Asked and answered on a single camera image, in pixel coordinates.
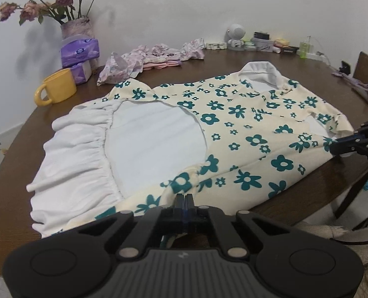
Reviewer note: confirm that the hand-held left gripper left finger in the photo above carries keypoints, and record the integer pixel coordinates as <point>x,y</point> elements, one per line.
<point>179,206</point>

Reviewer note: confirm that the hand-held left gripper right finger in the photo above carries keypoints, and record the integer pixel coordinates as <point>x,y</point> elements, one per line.
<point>190,206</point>

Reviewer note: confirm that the cream dress with green flowers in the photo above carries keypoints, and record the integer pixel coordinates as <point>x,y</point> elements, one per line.
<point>233,124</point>

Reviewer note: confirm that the black phone stand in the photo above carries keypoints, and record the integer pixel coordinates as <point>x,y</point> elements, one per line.
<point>345,67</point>

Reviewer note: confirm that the white power strip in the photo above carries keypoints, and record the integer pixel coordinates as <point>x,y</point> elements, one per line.
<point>317,56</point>

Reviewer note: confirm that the green spray bottle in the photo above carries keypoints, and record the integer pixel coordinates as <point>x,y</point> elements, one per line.
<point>304,49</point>

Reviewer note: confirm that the black box gold print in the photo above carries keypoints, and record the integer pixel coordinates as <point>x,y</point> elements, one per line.
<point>289,50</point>

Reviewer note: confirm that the white small tube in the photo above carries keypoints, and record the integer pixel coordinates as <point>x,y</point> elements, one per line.
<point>276,49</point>

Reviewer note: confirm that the grey printed tin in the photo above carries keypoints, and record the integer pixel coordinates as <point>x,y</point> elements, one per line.
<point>263,45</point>

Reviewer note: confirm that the black charger adapter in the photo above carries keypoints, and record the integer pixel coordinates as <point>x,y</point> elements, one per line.
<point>261,35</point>

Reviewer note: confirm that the pink knit garment purple cuffs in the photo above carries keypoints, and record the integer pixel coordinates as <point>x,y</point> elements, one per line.
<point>162,65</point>

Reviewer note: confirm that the green white small packets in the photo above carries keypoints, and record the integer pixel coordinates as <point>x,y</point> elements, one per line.
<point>248,45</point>

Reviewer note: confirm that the pink floral ruffled garment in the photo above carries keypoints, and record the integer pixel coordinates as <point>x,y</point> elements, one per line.
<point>190,49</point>

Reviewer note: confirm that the white robot-shaped speaker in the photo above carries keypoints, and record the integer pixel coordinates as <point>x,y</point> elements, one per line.
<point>236,32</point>

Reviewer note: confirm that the purple tissue pack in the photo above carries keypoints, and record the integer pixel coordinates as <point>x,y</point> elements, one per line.
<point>80,51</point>
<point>81,73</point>

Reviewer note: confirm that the yellow mug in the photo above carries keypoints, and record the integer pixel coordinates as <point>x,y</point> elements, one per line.
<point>61,87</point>

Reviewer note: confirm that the white printed carton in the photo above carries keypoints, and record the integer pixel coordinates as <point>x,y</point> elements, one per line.
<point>1,146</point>

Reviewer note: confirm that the pale pink textured vase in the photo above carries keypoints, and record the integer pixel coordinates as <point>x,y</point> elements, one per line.
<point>77,28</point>

